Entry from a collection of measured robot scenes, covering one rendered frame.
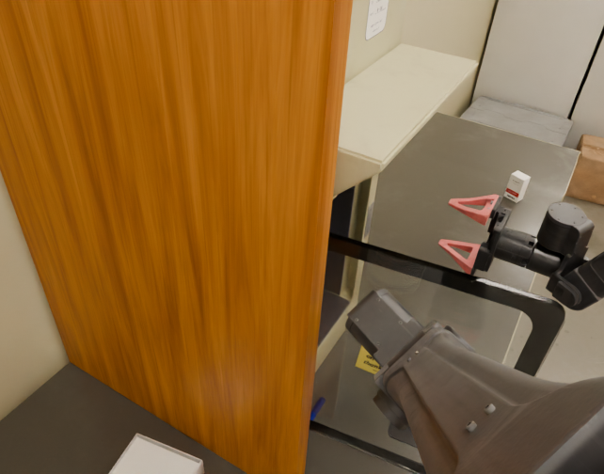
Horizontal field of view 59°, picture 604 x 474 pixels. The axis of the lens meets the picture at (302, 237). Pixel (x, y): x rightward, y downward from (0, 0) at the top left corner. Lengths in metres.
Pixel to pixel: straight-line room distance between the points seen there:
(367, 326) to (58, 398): 0.69
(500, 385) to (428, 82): 0.55
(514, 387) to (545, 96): 3.64
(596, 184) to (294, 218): 3.15
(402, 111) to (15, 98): 0.44
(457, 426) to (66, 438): 0.88
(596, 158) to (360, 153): 3.03
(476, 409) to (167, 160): 0.44
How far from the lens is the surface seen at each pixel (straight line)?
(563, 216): 0.92
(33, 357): 1.09
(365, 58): 0.71
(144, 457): 0.92
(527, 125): 3.56
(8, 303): 0.99
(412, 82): 0.69
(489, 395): 0.17
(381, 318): 0.50
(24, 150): 0.76
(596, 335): 2.74
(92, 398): 1.05
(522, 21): 3.68
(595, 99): 3.76
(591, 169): 3.51
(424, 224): 1.41
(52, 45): 0.62
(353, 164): 0.52
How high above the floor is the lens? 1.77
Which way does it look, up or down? 39 degrees down
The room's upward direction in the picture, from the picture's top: 4 degrees clockwise
